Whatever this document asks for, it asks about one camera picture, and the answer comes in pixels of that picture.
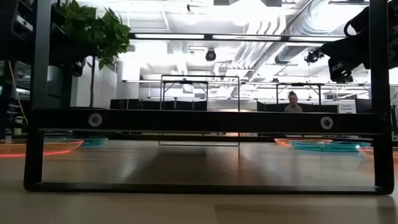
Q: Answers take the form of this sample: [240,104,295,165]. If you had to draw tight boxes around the black background table frame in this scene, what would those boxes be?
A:
[161,80,209,110]
[275,82,323,106]

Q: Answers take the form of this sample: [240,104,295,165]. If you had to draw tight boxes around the black overhead beam with lights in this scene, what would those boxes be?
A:
[127,32,348,44]

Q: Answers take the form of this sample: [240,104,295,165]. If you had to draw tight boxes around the translucent blue plastic plate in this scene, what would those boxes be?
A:
[287,139,373,152]
[81,136,109,147]

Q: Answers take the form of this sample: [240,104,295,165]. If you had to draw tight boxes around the green plant in black pot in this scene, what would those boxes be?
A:
[51,0,132,110]

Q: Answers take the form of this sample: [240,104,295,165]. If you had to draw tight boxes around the black low partition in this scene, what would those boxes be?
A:
[110,98,208,111]
[256,99,373,114]

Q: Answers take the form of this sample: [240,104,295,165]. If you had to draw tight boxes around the white sign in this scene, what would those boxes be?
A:
[337,100,358,114]

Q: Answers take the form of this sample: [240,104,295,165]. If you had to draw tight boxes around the person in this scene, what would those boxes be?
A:
[284,91,304,113]

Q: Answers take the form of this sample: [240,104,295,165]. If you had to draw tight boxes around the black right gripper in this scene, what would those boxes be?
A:
[304,29,371,83]

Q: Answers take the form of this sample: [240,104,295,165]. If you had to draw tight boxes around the black overhead camera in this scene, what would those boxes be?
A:
[205,48,218,62]

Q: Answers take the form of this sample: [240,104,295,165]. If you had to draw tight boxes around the translucent orange plastic plate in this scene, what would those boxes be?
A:
[0,139,85,159]
[357,146,398,166]
[273,138,333,147]

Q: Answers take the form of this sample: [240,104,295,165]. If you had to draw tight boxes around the black aluminium rig frame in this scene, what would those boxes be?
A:
[71,133,374,141]

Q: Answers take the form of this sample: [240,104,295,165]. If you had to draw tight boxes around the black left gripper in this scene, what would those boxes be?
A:
[51,34,98,77]

